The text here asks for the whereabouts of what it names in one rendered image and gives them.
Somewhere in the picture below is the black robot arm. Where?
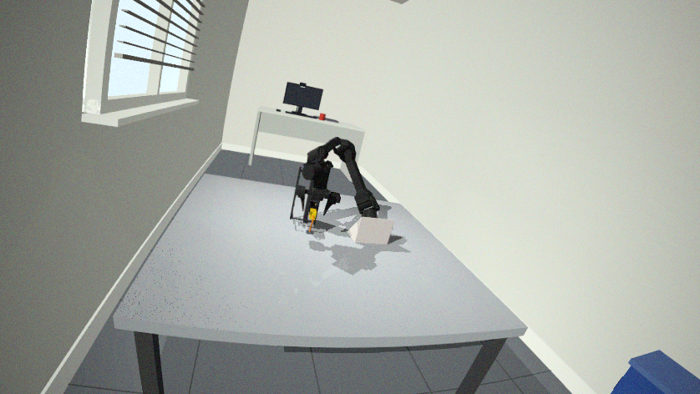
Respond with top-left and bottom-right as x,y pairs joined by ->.
302,137 -> 380,218

